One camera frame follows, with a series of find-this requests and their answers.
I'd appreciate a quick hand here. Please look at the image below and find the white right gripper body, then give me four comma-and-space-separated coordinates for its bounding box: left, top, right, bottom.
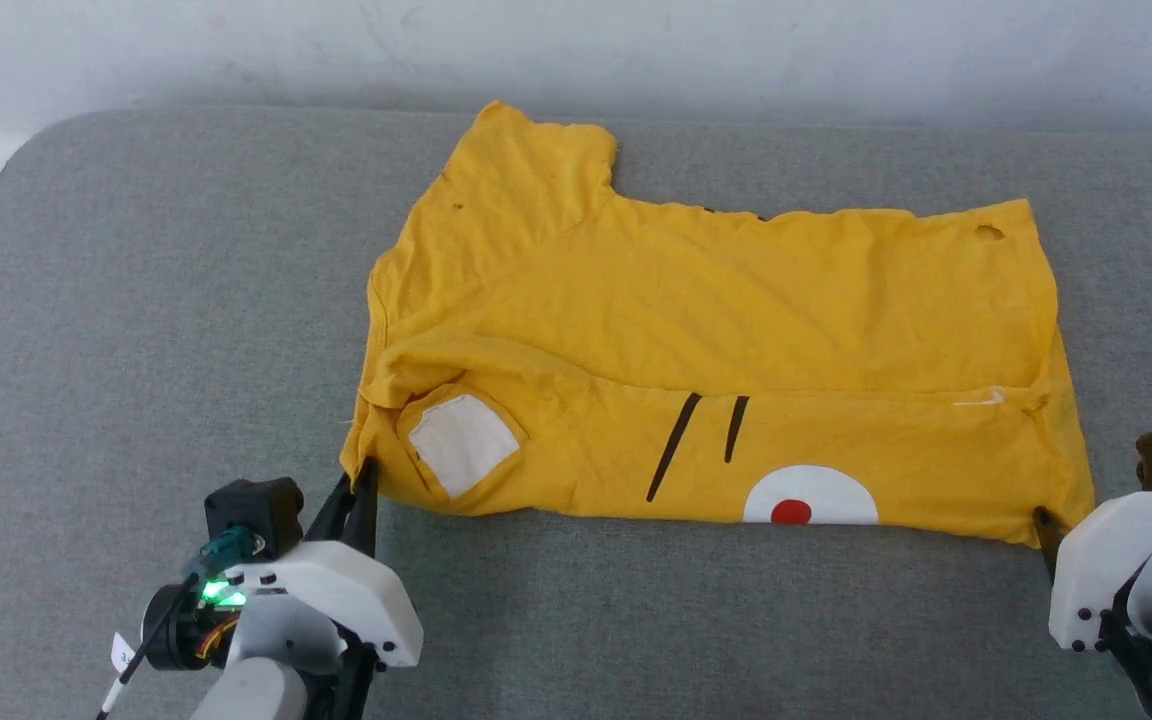
1048, 489, 1152, 653

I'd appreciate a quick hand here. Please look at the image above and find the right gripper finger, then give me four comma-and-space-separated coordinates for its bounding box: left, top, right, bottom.
1032, 506, 1065, 583

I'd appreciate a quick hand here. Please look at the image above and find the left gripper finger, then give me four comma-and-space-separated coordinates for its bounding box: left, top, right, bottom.
340, 457, 380, 558
304, 473, 355, 545

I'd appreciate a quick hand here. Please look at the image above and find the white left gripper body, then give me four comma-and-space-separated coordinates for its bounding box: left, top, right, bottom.
224, 539, 425, 670

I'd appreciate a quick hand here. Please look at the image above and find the yellow printed t-shirt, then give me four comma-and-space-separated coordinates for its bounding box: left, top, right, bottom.
339, 100, 1097, 550

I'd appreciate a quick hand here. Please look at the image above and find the teal left camera connector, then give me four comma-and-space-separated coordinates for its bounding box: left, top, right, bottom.
198, 530, 265, 579

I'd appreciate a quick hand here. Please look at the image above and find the thin black tagged cable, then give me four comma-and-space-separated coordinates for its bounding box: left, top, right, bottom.
94, 600, 187, 720

